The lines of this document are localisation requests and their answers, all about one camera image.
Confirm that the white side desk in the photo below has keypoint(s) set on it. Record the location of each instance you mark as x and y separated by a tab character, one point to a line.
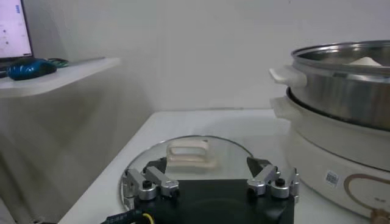
61	76

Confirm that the open laptop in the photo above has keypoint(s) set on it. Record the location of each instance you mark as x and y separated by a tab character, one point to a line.
12	30

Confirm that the green pointed strip tool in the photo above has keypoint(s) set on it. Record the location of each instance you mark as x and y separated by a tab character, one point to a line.
59	63

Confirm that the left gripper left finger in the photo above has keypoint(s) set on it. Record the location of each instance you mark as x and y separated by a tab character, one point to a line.
137	182

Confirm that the round glass lid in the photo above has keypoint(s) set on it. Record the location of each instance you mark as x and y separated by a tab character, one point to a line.
189	152

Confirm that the steel steamer basket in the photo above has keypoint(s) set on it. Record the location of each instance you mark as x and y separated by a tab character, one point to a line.
341	94

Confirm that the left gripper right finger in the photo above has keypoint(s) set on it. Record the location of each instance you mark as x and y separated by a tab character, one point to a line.
265	176

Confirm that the white electric cooker base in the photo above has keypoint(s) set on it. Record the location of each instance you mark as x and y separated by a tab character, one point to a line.
320	152

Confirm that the blue computer mouse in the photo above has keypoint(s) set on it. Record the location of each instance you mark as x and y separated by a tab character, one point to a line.
30	69

